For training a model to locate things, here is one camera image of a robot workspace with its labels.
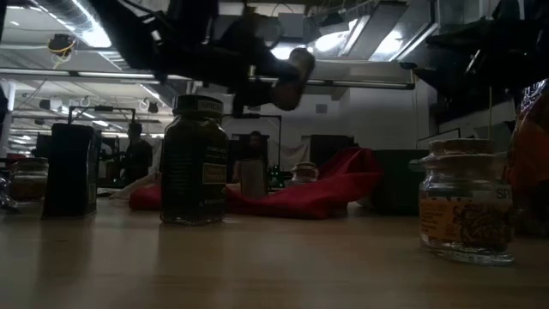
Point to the teal plastic bin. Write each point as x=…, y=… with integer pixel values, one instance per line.
x=394, y=184

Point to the whiteboard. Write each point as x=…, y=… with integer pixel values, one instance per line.
x=442, y=141

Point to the red cloth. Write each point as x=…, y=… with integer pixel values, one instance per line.
x=300, y=201

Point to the pale pink cloth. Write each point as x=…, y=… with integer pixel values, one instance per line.
x=128, y=191

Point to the orange foil spice packet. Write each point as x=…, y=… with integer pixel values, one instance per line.
x=532, y=163

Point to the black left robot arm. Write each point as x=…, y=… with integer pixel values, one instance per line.
x=128, y=38

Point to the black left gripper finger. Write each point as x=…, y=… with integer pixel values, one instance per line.
x=274, y=64
x=255, y=98

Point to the long ceiling light bar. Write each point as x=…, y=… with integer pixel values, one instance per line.
x=364, y=84

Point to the cork-stoppered glass spice jar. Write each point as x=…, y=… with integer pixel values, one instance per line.
x=463, y=214
x=304, y=173
x=296, y=77
x=30, y=184

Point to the black gantry frame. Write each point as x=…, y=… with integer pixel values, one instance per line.
x=270, y=116

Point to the dark cabinet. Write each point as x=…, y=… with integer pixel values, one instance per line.
x=330, y=148

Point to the white hanging sheet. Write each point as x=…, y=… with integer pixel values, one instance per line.
x=296, y=156

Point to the grey ceiling box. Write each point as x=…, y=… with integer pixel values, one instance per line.
x=293, y=26

